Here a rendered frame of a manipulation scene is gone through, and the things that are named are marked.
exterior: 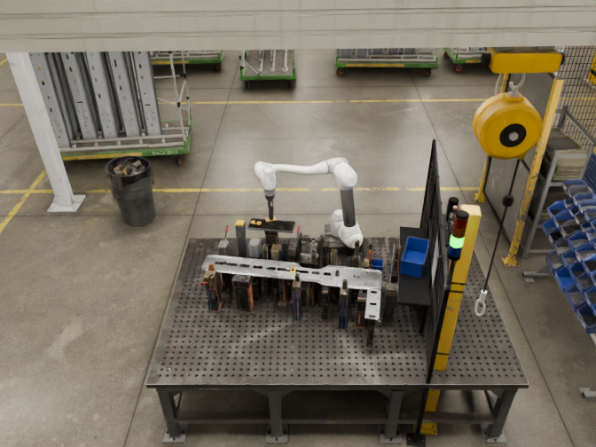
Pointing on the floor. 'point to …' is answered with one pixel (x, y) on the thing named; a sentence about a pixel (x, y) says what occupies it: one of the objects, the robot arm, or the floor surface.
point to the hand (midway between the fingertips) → (270, 215)
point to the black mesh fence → (434, 214)
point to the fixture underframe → (498, 412)
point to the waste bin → (132, 188)
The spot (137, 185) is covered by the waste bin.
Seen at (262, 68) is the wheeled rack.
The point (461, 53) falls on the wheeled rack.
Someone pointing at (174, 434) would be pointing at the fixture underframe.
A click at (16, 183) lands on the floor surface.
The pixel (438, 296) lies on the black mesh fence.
